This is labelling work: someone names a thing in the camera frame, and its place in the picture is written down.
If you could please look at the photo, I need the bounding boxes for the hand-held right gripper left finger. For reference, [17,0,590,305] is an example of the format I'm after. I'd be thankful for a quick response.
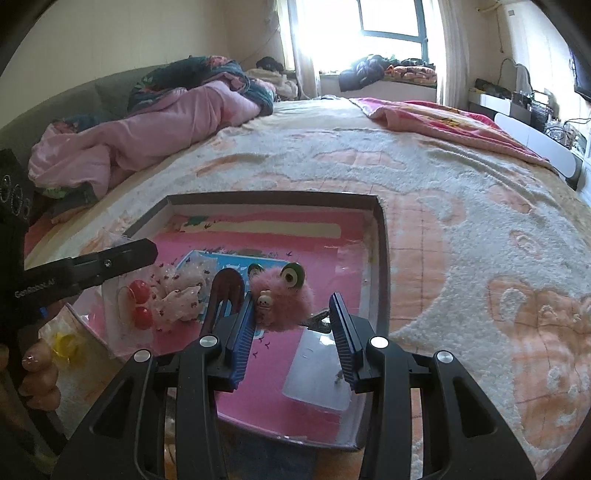
[51,291,257,480]

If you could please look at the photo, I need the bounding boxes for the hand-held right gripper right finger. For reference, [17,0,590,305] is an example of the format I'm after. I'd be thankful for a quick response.
[328,291,537,480]

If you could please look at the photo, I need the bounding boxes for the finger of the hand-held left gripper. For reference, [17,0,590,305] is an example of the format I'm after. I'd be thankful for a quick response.
[67,238,159,292]

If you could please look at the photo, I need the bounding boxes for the red ball hair tie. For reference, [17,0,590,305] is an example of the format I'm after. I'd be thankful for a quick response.
[117,280,156,332]

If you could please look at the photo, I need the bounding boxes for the pink fluffy hair clip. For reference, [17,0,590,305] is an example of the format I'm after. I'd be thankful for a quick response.
[248,261,334,334]

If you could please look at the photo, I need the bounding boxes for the dark red hair clip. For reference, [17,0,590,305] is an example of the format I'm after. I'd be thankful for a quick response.
[202,268,246,334]

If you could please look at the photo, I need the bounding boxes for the white dotted scrunchie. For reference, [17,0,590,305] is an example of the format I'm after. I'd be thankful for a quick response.
[151,262,209,332]

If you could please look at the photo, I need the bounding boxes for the shallow dark box pink inside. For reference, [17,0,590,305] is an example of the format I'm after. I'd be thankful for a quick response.
[64,191,392,452]

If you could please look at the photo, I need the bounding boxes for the person's left hand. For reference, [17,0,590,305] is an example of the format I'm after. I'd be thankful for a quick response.
[18,339,62,412]

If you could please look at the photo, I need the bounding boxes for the clear plastic bag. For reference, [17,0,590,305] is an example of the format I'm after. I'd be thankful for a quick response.
[105,232,136,251]

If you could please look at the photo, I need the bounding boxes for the clear plastic sleeve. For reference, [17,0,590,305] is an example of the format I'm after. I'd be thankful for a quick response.
[283,329,357,412]

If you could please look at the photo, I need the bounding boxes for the yellow hair accessory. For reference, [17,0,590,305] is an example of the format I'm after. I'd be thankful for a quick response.
[50,331,78,360]

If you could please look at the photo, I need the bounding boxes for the blue printed card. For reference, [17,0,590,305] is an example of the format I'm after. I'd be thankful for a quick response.
[177,249,279,288]

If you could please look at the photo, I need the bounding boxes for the pink quilt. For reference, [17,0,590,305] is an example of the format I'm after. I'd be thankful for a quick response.
[28,78,262,200]

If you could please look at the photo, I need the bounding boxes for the grey-green headboard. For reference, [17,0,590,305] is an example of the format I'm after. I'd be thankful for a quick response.
[0,64,168,154]

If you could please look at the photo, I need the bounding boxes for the dark floral quilt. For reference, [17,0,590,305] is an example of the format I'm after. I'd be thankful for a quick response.
[126,55,276,117]

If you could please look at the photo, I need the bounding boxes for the pink throw blanket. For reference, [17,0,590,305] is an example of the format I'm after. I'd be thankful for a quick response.
[350,96,563,175]

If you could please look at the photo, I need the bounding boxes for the dark puffer jacket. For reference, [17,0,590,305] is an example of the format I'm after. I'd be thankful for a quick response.
[338,54,387,92]

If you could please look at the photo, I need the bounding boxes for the sheer white curtain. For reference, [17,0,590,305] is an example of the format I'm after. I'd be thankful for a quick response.
[421,0,468,110]
[271,0,320,101]

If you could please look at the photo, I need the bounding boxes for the pile of colourful cloth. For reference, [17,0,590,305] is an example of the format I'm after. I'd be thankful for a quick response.
[385,57,438,85]

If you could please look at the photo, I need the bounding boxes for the white desk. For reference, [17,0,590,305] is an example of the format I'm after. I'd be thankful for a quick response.
[468,87,583,191]

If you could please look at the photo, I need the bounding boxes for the window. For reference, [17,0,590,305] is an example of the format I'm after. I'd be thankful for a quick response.
[287,0,431,71]

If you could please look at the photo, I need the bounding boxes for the white framed mirror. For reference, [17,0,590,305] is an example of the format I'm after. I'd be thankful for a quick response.
[500,57,533,94]

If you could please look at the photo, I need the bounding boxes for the black wall television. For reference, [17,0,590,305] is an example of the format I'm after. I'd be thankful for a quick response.
[569,45,591,101]

